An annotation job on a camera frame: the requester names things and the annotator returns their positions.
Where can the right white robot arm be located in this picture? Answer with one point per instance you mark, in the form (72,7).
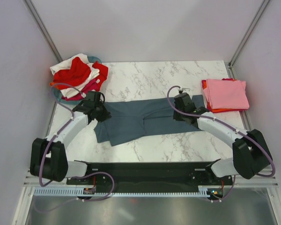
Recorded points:
(250,153)

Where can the grey-blue t shirt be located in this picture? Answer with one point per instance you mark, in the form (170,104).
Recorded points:
(135,119)

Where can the aluminium frame post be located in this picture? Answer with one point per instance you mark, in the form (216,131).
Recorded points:
(38,20)
(257,17)

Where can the white slotted cable duct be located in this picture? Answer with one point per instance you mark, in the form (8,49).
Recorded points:
(88,192)

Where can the teal laundry basket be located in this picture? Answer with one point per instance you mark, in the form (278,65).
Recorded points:
(61,98)

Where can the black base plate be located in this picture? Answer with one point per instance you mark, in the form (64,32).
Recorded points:
(151,177)

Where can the left aluminium frame post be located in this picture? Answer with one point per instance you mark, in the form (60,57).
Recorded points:
(38,20)

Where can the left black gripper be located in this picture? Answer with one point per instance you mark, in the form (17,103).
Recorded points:
(106,115)

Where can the magenta t shirt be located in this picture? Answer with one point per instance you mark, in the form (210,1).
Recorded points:
(71,94)

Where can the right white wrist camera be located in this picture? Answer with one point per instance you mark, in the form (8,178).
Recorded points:
(184,91)

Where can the white t shirt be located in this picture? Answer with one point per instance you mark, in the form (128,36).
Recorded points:
(78,75)

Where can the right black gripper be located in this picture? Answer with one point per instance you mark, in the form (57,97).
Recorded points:
(176,117)

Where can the aluminium rail profile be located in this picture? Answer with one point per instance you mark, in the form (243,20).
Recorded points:
(240,182)

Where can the right aluminium frame post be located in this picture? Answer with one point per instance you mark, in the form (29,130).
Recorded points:
(257,17)

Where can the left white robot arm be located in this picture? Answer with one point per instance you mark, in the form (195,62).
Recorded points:
(48,155)

